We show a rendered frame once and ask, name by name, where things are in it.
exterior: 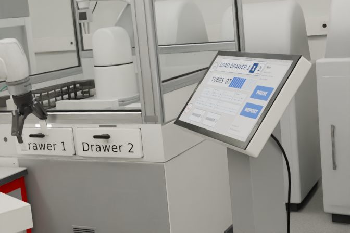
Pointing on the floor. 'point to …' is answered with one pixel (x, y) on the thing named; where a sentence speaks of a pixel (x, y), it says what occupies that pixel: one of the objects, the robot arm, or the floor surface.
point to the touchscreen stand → (258, 189)
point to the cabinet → (129, 193)
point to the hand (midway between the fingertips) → (35, 140)
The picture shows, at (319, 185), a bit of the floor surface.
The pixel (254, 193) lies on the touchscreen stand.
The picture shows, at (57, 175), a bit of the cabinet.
